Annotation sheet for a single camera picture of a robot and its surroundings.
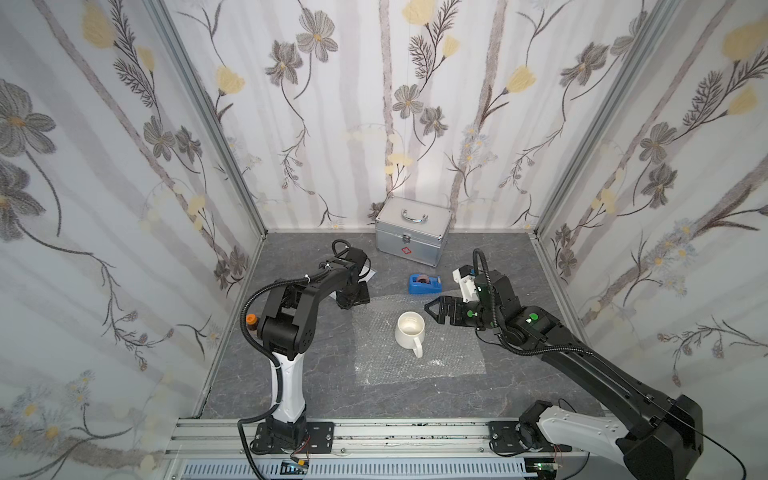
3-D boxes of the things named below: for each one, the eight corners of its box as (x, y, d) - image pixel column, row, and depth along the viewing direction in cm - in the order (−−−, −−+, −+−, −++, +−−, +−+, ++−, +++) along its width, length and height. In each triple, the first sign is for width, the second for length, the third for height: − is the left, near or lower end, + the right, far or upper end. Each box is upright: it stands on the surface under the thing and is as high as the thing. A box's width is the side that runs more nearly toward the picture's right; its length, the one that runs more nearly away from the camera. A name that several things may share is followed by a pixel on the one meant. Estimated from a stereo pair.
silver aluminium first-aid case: (375, 253, 116) (373, 224, 104) (392, 220, 128) (392, 190, 116) (436, 270, 111) (442, 241, 98) (448, 234, 122) (454, 204, 110)
